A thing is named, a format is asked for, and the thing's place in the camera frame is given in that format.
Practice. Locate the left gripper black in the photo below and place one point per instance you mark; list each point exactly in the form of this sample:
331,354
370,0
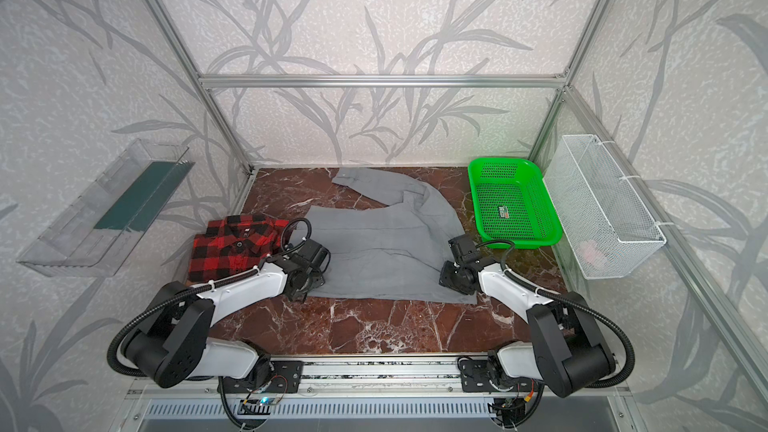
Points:
298,291

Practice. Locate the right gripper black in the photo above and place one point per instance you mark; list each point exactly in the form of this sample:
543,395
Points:
452,276

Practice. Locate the grey long sleeve shirt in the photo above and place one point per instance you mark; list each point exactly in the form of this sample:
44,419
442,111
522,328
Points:
395,252

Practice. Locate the green plastic basket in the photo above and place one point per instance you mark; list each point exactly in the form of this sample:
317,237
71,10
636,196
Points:
517,184

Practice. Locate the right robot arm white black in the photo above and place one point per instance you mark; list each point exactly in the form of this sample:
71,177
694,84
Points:
571,346

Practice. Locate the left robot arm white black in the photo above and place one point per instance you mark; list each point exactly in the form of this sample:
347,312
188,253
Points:
169,341

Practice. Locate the red black plaid folded shirt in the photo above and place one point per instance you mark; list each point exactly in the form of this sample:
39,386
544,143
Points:
233,245

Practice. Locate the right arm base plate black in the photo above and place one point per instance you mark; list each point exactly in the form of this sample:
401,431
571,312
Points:
477,375

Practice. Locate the aluminium front rail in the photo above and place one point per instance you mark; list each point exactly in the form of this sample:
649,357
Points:
361,376

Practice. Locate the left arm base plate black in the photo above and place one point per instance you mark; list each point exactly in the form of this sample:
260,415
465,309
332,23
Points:
284,377

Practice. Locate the pink item in wire basket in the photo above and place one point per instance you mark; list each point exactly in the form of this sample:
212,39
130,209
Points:
591,254

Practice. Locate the white wire mesh basket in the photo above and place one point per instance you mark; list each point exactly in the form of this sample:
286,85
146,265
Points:
596,200

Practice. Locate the clear plastic wall bin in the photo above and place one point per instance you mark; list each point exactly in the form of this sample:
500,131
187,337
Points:
95,235

